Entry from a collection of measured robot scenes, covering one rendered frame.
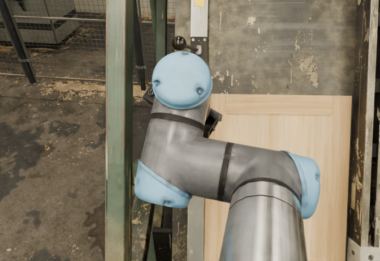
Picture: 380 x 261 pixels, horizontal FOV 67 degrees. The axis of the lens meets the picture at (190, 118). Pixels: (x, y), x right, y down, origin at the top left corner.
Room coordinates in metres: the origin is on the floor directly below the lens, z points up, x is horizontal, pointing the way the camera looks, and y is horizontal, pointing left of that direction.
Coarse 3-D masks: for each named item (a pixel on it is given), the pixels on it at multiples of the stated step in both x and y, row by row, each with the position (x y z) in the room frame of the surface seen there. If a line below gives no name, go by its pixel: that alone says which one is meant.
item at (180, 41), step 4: (176, 36) 0.71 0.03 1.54; (180, 36) 0.71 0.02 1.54; (172, 40) 0.70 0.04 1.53; (176, 40) 0.70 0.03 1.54; (180, 40) 0.69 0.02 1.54; (184, 40) 0.70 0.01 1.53; (172, 44) 0.70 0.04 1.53; (176, 44) 0.69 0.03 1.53; (180, 44) 0.69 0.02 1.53; (184, 44) 0.70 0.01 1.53; (176, 48) 0.69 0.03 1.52; (180, 48) 0.69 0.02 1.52; (184, 48) 0.70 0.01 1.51; (188, 48) 0.74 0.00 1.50; (192, 48) 0.75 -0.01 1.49; (196, 48) 0.76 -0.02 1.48; (200, 48) 0.77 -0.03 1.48; (196, 52) 0.77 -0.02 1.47; (200, 52) 0.77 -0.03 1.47
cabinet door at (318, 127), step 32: (224, 96) 0.73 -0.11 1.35; (256, 96) 0.72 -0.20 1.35; (288, 96) 0.72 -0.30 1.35; (320, 96) 0.72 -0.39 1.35; (224, 128) 0.67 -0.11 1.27; (256, 128) 0.67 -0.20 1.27; (288, 128) 0.67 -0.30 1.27; (320, 128) 0.67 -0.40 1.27; (320, 160) 0.61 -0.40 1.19; (320, 192) 0.55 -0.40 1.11; (224, 224) 0.50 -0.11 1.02; (320, 224) 0.50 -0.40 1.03; (320, 256) 0.44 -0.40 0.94
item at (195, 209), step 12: (192, 0) 0.87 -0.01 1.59; (192, 12) 0.85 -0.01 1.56; (204, 12) 0.85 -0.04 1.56; (192, 24) 0.83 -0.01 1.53; (204, 24) 0.83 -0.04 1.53; (192, 36) 0.81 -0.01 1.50; (204, 36) 0.81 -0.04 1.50; (192, 204) 0.52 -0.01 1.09; (192, 216) 0.50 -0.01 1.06; (192, 228) 0.48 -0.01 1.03; (192, 240) 0.46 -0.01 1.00; (192, 252) 0.44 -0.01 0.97
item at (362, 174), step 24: (360, 0) 0.88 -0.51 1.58; (360, 24) 0.84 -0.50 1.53; (360, 48) 0.79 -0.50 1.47; (360, 72) 0.75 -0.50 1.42; (360, 96) 0.70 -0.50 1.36; (360, 120) 0.66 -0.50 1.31; (360, 144) 0.61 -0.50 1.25; (360, 168) 0.57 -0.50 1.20; (360, 192) 0.52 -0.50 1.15; (360, 216) 0.48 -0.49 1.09; (360, 240) 0.44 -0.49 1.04
